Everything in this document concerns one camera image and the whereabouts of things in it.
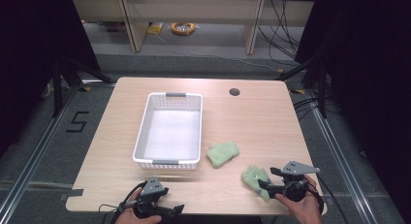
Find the person's left hand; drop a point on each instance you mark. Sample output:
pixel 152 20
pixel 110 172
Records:
pixel 127 217

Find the yellow packet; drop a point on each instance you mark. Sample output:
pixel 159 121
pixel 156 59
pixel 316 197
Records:
pixel 155 28

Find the white plastic basket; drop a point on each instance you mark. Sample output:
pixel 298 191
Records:
pixel 171 136

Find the person's right hand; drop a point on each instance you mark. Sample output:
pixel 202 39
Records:
pixel 305 211

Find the aluminium floor rail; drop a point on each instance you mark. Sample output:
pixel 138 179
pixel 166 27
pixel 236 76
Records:
pixel 342 166
pixel 35 156

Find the beige wooden shelf unit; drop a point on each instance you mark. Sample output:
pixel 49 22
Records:
pixel 194 9

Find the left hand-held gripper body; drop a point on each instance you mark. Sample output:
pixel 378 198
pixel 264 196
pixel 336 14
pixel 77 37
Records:
pixel 151 186

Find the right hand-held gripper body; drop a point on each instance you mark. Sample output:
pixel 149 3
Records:
pixel 295 185

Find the green towel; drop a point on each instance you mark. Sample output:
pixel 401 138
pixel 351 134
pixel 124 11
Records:
pixel 253 178
pixel 223 153

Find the black metal stand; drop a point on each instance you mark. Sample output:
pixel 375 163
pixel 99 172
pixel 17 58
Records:
pixel 57 88
pixel 322 88

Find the grey tape strip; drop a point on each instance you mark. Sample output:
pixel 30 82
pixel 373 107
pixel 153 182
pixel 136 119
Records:
pixel 76 192

